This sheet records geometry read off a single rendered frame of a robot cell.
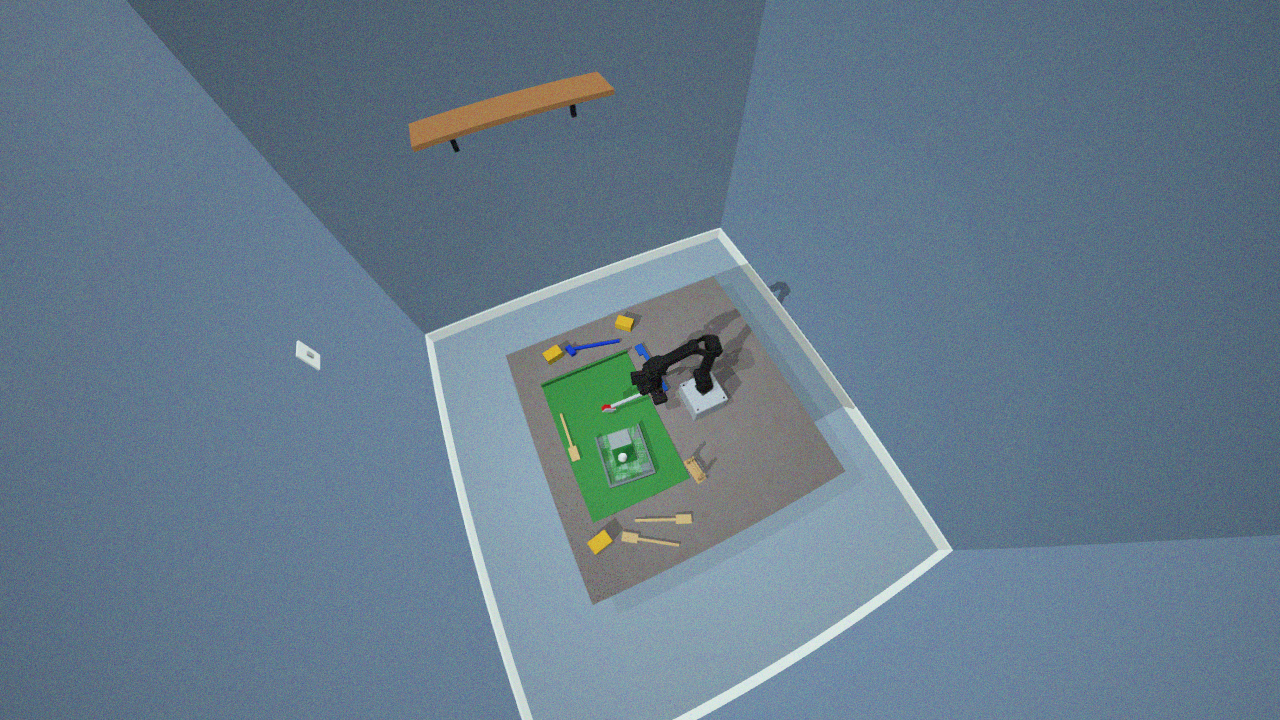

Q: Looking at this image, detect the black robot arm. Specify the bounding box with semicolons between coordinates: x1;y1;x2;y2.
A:
630;334;723;396

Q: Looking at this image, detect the green flat mat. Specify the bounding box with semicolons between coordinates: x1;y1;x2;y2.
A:
541;354;690;523

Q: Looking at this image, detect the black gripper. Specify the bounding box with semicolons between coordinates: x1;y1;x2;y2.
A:
648;378;668;405

